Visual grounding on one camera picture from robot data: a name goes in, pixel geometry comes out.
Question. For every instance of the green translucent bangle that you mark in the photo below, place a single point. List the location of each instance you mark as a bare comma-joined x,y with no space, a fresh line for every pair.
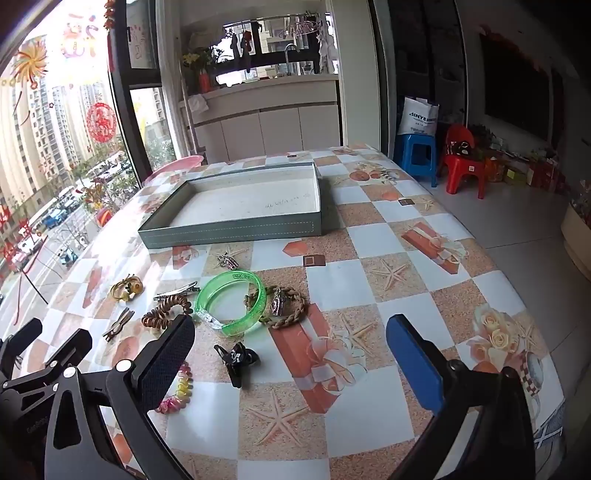
207,300

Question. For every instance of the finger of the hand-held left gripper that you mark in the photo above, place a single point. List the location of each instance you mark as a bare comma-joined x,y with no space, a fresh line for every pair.
69,348
23,339

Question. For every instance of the red paper-cut window sticker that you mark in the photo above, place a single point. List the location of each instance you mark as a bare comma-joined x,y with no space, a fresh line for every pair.
101,122

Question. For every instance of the grey-green shallow cardboard box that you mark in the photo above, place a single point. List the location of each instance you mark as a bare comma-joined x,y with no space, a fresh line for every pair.
240,198

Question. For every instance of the row of gift boxes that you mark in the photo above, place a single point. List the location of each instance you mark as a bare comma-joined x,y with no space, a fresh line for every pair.
531,170

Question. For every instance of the pink heart pendant charm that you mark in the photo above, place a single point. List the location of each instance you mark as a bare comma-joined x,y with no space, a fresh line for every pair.
277,302

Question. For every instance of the dark wall screen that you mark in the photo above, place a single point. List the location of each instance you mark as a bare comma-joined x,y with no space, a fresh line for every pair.
517,87

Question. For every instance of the small silver hair clip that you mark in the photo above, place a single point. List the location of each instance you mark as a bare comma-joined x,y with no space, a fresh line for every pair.
227,262

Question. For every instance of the black hair claw clip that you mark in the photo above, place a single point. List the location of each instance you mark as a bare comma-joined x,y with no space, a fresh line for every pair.
238,360

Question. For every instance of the vase of yellow flowers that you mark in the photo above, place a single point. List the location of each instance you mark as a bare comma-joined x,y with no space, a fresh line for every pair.
198,64

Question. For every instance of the silver metal hair clip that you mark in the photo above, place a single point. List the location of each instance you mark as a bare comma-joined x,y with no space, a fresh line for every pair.
178,290

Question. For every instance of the white shopping bag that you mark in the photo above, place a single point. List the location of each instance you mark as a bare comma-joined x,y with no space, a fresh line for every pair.
418,117

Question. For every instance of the red plastic chair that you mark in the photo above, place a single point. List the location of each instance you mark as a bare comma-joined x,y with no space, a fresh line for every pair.
464,168

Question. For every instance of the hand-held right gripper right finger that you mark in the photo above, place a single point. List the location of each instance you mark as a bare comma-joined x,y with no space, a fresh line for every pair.
415,369

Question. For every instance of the small bronze hair clip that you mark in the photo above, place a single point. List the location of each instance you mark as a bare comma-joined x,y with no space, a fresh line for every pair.
117,325

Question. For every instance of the blue plastic stool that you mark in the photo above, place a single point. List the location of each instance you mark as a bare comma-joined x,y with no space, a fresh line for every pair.
418,154

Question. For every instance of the cream round-edged furniture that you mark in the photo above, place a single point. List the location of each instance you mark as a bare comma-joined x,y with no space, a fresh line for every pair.
577,240

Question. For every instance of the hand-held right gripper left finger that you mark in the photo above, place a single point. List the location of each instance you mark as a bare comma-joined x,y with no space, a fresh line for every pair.
168,364

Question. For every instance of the white cabinet counter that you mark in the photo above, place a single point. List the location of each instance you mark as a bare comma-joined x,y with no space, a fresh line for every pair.
268,120

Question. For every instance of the silver curved faucet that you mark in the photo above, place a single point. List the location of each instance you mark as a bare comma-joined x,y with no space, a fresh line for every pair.
291,55

